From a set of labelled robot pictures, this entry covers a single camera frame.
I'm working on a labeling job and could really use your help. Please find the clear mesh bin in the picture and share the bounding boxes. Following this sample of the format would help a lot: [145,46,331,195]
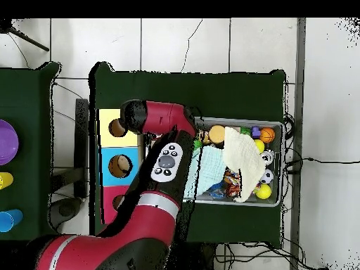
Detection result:
[145,115,285,208]

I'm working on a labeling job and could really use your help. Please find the dark green tablecloth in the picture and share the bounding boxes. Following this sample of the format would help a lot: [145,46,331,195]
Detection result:
[89,61,288,248]

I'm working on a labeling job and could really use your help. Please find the blue cup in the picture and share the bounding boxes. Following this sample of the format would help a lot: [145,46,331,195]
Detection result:
[0,209,24,233]

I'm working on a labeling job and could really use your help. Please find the wooden box with three holes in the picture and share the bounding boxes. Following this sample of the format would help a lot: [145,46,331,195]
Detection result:
[98,108,145,225]

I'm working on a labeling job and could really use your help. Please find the cream muslin cloth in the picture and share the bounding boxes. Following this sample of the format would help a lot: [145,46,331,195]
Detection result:
[221,127,266,203]

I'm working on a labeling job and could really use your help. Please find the yellow cup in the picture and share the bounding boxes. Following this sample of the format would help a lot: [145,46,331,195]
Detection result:
[0,172,15,191]

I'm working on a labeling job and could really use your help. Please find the mint green muslin cloth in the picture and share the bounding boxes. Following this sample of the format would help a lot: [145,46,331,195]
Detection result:
[184,145,227,200]

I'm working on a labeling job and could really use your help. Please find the dark green side table cloth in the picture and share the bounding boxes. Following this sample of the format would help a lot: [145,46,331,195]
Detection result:
[0,61,63,244]

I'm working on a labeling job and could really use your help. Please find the purple plate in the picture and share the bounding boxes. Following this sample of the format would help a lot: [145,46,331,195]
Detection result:
[0,119,20,167]

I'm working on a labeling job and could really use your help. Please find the black tripod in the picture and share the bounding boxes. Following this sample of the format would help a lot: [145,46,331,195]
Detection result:
[0,19,51,53]

